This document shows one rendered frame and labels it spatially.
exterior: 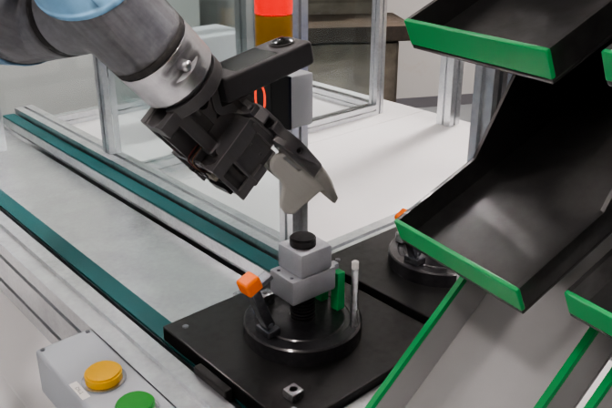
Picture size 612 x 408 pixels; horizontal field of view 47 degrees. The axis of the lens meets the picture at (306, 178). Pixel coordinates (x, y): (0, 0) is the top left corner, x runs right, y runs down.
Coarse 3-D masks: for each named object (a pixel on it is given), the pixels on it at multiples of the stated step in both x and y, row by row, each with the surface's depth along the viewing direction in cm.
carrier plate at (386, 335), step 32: (192, 320) 87; (224, 320) 87; (384, 320) 87; (192, 352) 81; (224, 352) 81; (352, 352) 81; (384, 352) 81; (256, 384) 75; (288, 384) 75; (320, 384) 75; (352, 384) 75
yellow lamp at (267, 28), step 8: (256, 16) 92; (264, 16) 91; (272, 16) 90; (280, 16) 91; (288, 16) 91; (256, 24) 92; (264, 24) 91; (272, 24) 91; (280, 24) 91; (288, 24) 92; (256, 32) 92; (264, 32) 91; (272, 32) 91; (280, 32) 91; (288, 32) 92; (256, 40) 93; (264, 40) 92
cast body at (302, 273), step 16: (288, 240) 81; (304, 240) 79; (320, 240) 81; (288, 256) 80; (304, 256) 78; (320, 256) 80; (272, 272) 81; (288, 272) 80; (304, 272) 79; (320, 272) 81; (272, 288) 82; (288, 288) 79; (304, 288) 80; (320, 288) 81
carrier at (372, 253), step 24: (384, 240) 107; (360, 264) 100; (384, 264) 100; (408, 264) 96; (432, 264) 96; (360, 288) 96; (384, 288) 94; (408, 288) 94; (432, 288) 94; (408, 312) 90; (432, 312) 88
